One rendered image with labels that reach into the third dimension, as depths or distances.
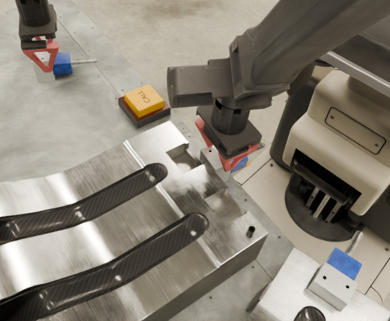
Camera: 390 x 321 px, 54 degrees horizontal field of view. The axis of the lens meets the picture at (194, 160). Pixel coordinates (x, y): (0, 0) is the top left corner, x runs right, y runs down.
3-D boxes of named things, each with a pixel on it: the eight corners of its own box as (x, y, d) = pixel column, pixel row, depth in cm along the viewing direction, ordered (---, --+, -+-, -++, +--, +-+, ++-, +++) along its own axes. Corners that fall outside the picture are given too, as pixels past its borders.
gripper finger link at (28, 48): (30, 80, 78) (18, 41, 71) (31, 58, 82) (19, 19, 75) (65, 77, 80) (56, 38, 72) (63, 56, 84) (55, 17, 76)
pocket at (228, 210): (224, 199, 62) (228, 186, 59) (245, 223, 59) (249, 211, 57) (201, 212, 60) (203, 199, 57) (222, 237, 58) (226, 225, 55)
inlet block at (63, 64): (97, 62, 89) (93, 42, 85) (99, 76, 86) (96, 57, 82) (37, 68, 86) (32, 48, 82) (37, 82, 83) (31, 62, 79)
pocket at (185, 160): (186, 155, 67) (188, 141, 64) (204, 175, 65) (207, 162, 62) (165, 165, 65) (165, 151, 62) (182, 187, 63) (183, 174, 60)
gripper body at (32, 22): (21, 43, 73) (9, 7, 67) (21, 14, 78) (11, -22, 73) (56, 41, 74) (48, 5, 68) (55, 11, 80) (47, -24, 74)
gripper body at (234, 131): (227, 158, 59) (235, 125, 53) (194, 115, 64) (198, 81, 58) (261, 144, 61) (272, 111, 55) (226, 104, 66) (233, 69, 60)
